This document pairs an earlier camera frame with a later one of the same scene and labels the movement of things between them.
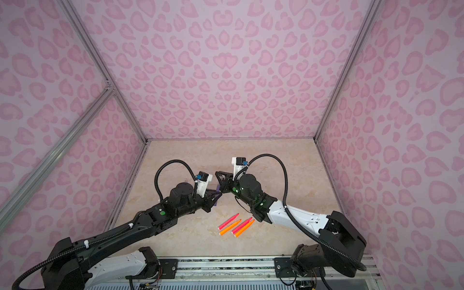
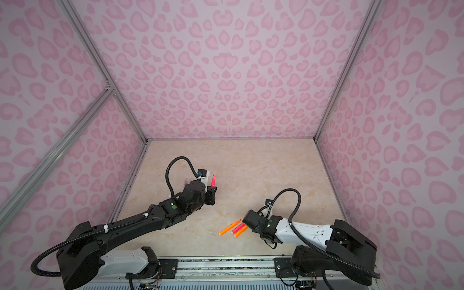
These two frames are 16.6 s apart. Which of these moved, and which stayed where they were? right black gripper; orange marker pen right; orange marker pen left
Moved: right black gripper
Stayed: orange marker pen right; orange marker pen left
